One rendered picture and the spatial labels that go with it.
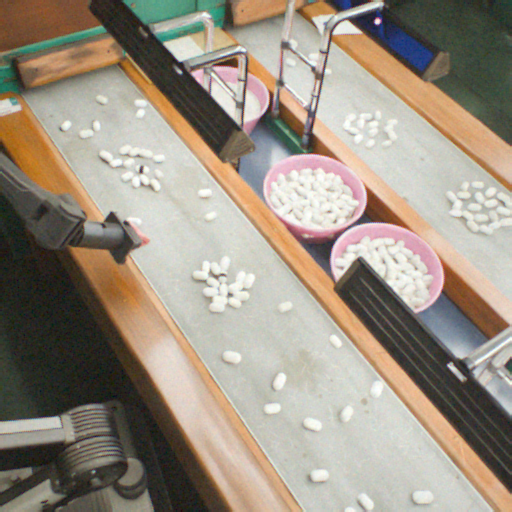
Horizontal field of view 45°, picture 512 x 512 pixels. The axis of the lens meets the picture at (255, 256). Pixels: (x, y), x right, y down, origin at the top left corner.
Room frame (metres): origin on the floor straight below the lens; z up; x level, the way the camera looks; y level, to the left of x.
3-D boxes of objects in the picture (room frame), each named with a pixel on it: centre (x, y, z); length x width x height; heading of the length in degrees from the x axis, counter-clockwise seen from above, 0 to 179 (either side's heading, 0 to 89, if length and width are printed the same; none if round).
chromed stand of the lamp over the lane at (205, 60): (1.20, 0.20, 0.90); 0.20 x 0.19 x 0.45; 40
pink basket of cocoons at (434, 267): (0.91, -0.31, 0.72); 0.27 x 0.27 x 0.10
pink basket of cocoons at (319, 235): (1.13, -0.13, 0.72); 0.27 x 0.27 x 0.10
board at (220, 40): (1.63, 0.30, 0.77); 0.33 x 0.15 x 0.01; 130
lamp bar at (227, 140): (1.15, 0.26, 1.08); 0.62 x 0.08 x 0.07; 40
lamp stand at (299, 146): (1.46, -0.11, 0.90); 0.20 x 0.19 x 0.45; 40
